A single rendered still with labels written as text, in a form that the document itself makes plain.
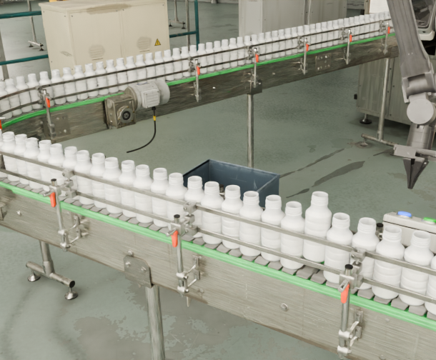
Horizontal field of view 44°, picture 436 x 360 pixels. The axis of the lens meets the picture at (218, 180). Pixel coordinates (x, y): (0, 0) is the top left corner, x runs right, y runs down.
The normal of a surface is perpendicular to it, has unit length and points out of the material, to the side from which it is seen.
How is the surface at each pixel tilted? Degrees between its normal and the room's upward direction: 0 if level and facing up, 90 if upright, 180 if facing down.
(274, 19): 90
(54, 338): 0
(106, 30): 90
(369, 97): 91
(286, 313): 90
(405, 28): 99
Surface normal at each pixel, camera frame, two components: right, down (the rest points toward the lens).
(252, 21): -0.78, 0.29
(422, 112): -0.46, 0.03
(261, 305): -0.54, 0.36
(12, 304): -0.03, -0.91
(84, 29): 0.63, 0.31
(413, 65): -0.31, 0.54
